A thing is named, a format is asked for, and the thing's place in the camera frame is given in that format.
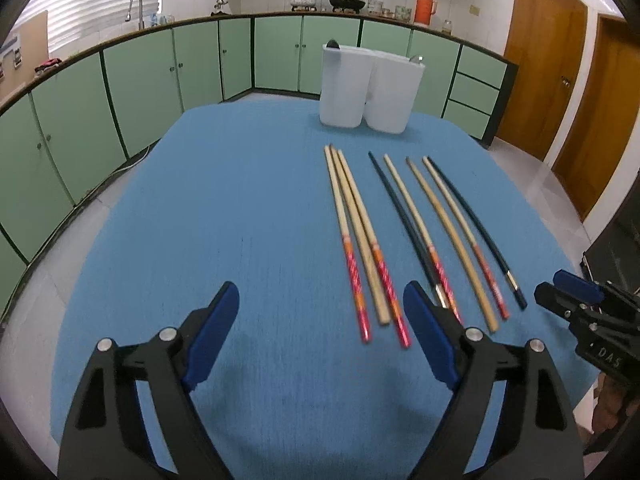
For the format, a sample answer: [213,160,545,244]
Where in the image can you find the black chopstick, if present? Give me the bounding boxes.
[426,156,527,310]
[368,152,449,309]

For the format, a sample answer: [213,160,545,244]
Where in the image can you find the red patterned chopstick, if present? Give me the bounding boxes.
[422,156,510,321]
[383,154,462,322]
[337,150,411,349]
[323,145,371,344]

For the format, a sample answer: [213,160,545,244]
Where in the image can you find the black plastic ladle spoon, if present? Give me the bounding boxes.
[326,39,340,50]

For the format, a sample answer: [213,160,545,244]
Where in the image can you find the green lower kitchen cabinets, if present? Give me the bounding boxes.
[1,12,518,306]

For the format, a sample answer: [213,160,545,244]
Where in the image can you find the chrome kitchen faucet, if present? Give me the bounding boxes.
[124,0,147,31]

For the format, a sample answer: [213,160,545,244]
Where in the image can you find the person's right hand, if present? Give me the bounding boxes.
[591,373,639,437]

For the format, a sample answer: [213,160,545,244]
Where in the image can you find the brown wooden door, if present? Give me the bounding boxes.
[552,15,639,220]
[497,0,588,160]

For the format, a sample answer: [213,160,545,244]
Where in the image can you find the blue table mat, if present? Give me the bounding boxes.
[51,100,572,479]

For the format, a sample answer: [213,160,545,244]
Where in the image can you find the white double utensil holder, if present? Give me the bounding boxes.
[319,44,425,134]

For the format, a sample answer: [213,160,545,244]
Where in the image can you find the glass jar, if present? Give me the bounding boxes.
[442,20,452,36]

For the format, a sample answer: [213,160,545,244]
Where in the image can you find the orange thermos jug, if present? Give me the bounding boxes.
[413,0,437,26]

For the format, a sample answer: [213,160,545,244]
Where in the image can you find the black wok pan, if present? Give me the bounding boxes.
[329,0,367,14]

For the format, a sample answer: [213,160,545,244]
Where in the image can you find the silver kettle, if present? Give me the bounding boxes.
[210,0,231,16]

